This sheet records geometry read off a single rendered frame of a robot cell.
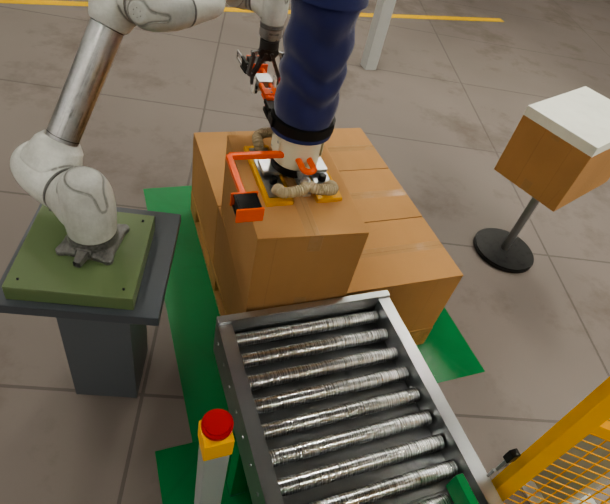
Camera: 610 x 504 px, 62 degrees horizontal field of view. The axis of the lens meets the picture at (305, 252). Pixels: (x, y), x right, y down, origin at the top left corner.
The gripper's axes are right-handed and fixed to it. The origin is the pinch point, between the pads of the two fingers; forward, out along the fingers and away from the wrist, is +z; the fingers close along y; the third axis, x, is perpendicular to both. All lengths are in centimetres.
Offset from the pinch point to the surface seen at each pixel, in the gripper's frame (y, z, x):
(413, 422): 26, 53, -130
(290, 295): -4, 44, -75
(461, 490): 26, 44, -156
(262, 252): -18, 19, -75
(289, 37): -9, -40, -45
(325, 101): 3, -24, -53
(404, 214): 72, 53, -28
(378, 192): 66, 53, -10
